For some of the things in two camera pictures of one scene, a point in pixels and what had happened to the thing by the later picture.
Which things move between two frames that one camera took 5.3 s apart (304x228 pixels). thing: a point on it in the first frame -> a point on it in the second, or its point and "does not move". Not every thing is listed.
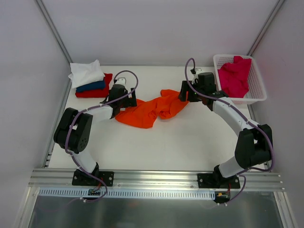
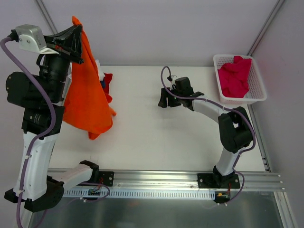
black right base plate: [210, 180] does not move
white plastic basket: [256, 90] does not move
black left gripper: [130, 99] -> [65, 52]
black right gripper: [184, 91] -> [171, 98]
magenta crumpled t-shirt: [234, 76] does not move
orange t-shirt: [145, 114] -> [87, 107]
